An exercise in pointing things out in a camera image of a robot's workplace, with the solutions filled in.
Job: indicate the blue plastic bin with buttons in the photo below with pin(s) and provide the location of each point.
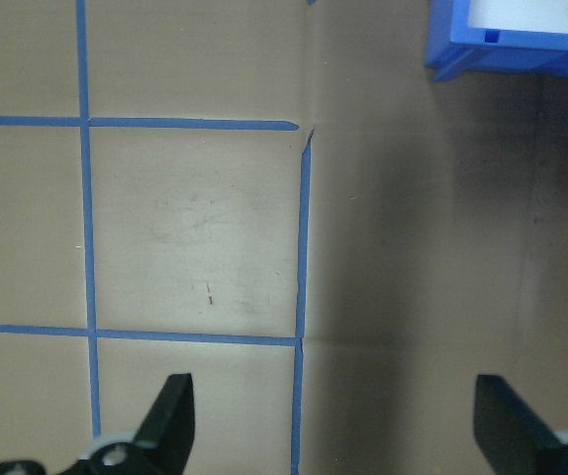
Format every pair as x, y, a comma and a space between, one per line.
511, 57

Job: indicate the white foam pad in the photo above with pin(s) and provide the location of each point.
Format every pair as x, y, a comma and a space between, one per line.
536, 15

